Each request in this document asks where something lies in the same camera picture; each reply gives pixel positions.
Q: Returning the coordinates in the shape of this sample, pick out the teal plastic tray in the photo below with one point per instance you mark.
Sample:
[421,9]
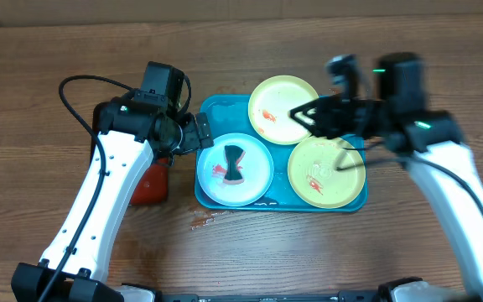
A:
[229,114]

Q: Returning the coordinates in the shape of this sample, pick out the black and red tray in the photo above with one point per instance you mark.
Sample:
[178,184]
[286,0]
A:
[153,187]

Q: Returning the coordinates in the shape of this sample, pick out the light blue plate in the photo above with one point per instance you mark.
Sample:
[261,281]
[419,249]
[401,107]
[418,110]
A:
[256,168]

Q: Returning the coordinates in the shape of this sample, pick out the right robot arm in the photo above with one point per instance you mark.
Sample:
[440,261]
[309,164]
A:
[428,144]

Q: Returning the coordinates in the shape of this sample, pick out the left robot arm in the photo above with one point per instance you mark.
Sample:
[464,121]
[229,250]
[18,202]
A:
[132,132]

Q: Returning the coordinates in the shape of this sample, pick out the green plate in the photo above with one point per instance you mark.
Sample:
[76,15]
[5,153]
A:
[269,106]
[326,173]

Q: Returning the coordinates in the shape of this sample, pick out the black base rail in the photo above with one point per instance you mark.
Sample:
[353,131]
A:
[342,296]

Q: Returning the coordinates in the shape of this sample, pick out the dark sponge with red base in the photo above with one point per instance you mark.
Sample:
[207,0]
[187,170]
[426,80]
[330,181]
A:
[233,155]

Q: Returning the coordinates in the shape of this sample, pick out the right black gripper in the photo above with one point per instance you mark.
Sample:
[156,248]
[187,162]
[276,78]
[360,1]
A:
[323,117]

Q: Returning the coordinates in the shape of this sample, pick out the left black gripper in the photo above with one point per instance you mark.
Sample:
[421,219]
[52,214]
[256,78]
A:
[193,140]

